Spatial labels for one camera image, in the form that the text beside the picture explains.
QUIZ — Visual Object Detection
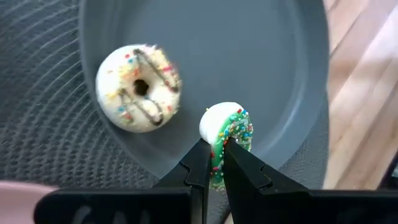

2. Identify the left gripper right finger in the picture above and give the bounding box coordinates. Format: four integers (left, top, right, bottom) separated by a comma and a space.
222, 138, 398, 224

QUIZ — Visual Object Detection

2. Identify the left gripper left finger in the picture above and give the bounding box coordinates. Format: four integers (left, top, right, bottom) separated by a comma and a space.
33, 138, 213, 224

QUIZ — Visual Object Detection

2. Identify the small green frosted donut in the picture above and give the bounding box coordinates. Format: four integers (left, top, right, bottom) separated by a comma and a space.
198, 101, 254, 191

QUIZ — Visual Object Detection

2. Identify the dark grey plate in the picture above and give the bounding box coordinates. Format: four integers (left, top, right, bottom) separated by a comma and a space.
78, 0, 330, 180

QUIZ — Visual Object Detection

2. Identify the pink plate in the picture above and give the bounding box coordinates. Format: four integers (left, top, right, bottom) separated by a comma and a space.
0, 180, 60, 224

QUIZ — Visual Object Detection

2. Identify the round grey woven placemat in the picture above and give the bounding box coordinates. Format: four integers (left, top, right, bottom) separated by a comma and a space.
0, 0, 331, 224

